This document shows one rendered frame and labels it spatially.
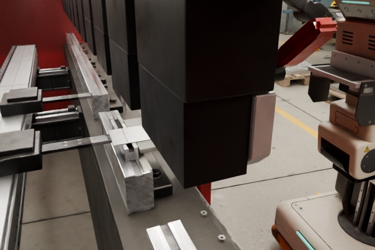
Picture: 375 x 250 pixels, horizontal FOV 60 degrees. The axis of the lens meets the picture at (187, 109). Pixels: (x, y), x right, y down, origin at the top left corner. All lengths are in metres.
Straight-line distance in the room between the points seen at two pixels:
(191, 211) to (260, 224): 1.38
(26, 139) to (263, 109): 0.57
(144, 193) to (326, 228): 1.16
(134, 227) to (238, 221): 1.43
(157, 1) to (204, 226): 0.52
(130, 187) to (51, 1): 2.31
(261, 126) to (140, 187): 0.46
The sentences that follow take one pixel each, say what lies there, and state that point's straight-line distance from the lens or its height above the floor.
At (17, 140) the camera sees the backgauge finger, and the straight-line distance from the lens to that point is 0.77.
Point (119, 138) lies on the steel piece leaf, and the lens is 0.78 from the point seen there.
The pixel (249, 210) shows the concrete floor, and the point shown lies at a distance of 2.19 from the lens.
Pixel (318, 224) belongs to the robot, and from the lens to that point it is 1.74.
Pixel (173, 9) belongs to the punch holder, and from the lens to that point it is 0.26.
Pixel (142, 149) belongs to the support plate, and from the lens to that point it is 0.73.
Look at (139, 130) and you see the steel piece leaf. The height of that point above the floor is 1.00.
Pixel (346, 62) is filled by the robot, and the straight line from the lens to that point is 1.33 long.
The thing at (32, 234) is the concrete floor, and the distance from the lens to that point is 2.18.
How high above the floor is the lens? 1.34
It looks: 21 degrees down
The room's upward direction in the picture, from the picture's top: straight up
